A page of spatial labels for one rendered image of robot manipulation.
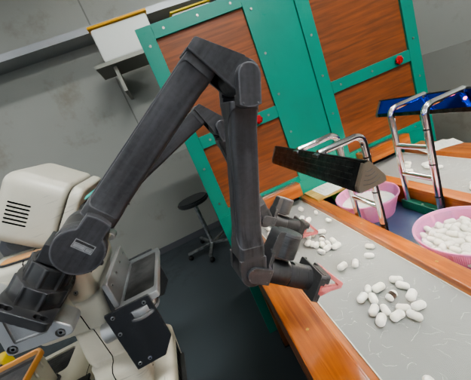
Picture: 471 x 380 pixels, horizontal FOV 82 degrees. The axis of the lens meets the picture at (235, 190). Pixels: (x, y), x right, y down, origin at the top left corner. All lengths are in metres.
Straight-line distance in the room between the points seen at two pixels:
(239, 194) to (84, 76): 3.11
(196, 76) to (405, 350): 0.69
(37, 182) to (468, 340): 0.92
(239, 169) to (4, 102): 3.35
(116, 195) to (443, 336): 0.72
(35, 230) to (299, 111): 1.23
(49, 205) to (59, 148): 2.90
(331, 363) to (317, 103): 1.18
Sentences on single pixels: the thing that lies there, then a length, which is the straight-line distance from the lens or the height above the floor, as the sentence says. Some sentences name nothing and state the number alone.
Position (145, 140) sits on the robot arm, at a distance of 0.46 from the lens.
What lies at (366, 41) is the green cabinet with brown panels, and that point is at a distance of 1.73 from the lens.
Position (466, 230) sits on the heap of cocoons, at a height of 0.74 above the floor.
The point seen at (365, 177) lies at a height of 1.07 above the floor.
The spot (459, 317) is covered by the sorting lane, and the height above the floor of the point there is 0.74.
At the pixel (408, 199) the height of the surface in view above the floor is 0.72.
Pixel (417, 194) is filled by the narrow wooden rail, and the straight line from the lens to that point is 1.34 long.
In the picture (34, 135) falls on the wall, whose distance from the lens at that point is 3.60.
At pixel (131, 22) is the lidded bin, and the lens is 2.85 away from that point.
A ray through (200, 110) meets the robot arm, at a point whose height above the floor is 1.37.
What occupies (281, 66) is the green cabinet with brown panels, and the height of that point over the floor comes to 1.43.
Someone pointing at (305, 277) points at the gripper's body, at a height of 0.94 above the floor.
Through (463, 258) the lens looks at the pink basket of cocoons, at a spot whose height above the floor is 0.75.
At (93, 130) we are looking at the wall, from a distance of 3.44.
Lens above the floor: 1.34
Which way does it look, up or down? 16 degrees down
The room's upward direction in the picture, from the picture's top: 22 degrees counter-clockwise
